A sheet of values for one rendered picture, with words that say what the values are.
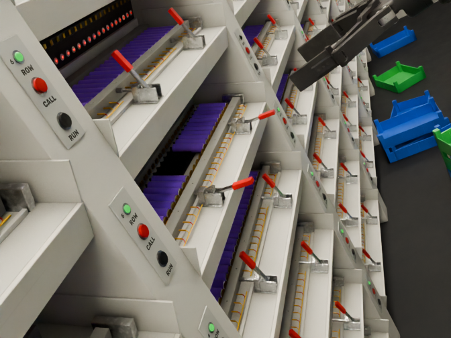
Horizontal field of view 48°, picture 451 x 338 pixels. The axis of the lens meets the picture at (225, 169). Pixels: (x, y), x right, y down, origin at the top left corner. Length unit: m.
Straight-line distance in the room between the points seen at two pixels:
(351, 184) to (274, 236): 0.89
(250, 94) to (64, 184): 0.73
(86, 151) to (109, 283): 0.15
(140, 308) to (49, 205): 0.16
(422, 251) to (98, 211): 1.58
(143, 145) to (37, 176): 0.18
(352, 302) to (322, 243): 0.20
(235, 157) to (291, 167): 0.33
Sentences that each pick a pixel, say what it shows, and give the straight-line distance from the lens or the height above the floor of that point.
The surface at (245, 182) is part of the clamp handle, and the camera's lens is 0.79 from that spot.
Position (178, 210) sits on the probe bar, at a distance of 0.78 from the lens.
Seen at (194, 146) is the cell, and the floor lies 0.96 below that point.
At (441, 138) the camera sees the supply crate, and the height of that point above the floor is 0.37.
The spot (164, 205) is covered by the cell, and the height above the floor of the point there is 0.96.
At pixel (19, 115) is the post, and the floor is 1.21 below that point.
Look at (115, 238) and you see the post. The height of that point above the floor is 1.05.
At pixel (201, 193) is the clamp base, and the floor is 0.94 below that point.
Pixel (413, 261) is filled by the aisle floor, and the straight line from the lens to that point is 1.97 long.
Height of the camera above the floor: 1.25
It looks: 21 degrees down
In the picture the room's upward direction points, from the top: 31 degrees counter-clockwise
